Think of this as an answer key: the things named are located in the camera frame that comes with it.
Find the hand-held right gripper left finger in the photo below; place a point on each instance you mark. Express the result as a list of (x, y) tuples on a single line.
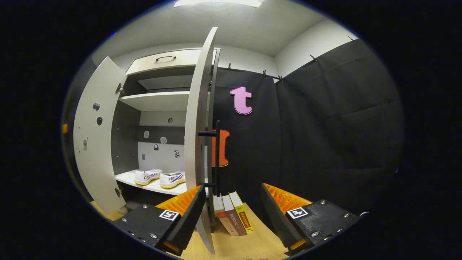
[(190, 220)]

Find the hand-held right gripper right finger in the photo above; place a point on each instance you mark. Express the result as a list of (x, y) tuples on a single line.
[(276, 216)]

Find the white canvas shoe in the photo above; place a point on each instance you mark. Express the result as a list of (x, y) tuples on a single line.
[(147, 177), (172, 179)]

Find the cabinet door with phone sticker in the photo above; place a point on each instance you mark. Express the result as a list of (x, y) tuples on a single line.
[(97, 162)]

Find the grey shoe cabinet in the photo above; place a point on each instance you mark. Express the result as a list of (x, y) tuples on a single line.
[(158, 101)]

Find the cabinet door with cat sticker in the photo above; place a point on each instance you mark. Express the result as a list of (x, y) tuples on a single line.
[(196, 108)]

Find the yellow book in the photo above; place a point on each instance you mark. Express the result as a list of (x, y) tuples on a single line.
[(242, 213)]

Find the black backdrop cloth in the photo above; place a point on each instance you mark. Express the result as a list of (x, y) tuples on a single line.
[(325, 144)]

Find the large ceiling light panel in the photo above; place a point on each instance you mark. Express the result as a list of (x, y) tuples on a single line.
[(216, 3)]

